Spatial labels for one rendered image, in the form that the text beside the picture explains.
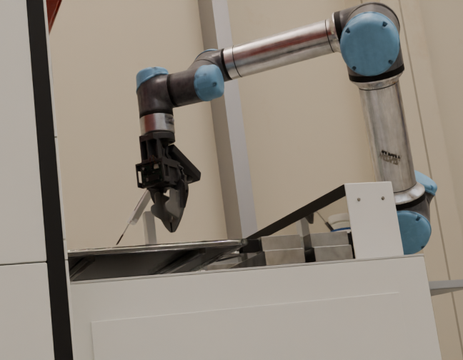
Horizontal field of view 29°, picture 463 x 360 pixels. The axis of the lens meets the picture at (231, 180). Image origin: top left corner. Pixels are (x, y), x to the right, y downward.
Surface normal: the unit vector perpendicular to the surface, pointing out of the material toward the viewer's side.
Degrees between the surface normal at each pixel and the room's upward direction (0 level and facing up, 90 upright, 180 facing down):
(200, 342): 90
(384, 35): 116
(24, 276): 90
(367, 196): 90
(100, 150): 90
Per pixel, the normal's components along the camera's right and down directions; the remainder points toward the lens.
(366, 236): 0.33, -0.26
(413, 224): -0.16, 0.51
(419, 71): 0.55, -0.25
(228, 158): -0.83, -0.02
